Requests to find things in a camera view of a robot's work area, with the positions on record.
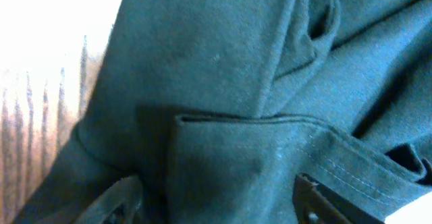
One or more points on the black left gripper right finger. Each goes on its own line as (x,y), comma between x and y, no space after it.
(316,203)

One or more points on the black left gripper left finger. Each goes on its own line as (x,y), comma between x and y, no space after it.
(120,204)

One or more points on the black t-shirt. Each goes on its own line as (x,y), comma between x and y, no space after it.
(222,107)

